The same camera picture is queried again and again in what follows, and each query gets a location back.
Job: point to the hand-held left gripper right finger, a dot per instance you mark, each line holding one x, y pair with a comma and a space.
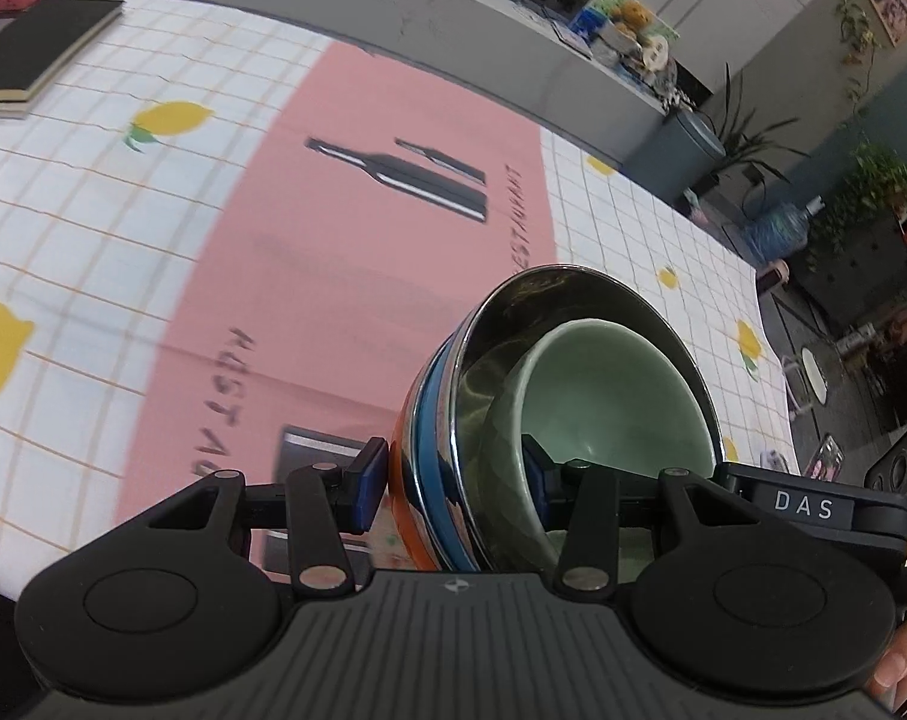
537, 480

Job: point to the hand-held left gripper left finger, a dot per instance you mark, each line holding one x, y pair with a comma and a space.
367, 487

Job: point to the orange steel bowl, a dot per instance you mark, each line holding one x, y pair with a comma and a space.
407, 532

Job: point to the blue steel bowl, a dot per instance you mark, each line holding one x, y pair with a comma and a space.
438, 480

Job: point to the green ceramic bowl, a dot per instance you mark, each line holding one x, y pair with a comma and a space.
611, 397

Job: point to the white round stool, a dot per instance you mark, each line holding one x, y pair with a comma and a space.
813, 375

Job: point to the blue water bottle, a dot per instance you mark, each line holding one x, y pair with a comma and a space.
780, 232

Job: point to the bushy green plant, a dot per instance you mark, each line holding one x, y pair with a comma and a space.
873, 187

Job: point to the checked lemon tablecloth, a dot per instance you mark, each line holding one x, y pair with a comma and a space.
123, 240

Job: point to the grey trash bin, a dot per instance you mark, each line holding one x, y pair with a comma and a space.
682, 146

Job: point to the tall potted plant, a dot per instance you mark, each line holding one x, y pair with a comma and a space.
746, 139

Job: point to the round paper fan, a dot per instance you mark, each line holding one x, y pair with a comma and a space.
657, 52

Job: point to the white pot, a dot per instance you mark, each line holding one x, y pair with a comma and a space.
617, 41

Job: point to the grey marble television bench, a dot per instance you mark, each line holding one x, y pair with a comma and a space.
461, 30

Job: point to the hanging vine plant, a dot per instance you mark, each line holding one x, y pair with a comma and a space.
855, 37

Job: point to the brown teddy bear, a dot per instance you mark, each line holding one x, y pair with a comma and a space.
635, 15

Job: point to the thin pale book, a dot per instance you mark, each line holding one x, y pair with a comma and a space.
3, 109

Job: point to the black notebook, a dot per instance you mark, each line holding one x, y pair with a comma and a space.
41, 49

